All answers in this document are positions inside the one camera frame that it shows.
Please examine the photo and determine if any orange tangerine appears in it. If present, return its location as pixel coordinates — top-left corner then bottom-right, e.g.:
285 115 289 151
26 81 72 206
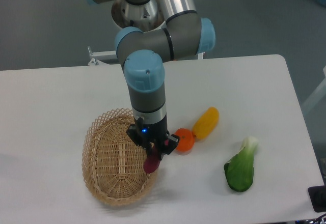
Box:
175 128 195 153

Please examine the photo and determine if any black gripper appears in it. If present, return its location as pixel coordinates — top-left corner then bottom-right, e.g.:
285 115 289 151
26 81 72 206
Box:
126 115 180 160

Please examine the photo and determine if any yellow bell pepper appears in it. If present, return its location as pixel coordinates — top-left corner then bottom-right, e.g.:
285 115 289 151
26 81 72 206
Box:
192 107 220 140

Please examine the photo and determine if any purple sweet potato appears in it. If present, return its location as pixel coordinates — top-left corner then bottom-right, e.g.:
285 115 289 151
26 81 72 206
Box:
143 147 160 174

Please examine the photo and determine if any oval wicker basket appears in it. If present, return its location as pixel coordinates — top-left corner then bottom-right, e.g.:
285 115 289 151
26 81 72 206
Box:
81 108 157 206

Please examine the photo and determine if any green bok choy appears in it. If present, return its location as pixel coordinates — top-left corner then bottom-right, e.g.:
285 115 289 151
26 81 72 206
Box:
224 136 258 192

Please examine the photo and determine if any black device at table edge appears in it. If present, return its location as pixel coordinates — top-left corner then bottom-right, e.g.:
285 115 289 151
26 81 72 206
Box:
308 185 325 213

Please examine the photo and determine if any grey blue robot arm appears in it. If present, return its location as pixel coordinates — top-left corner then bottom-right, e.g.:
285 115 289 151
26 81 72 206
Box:
87 0 215 160

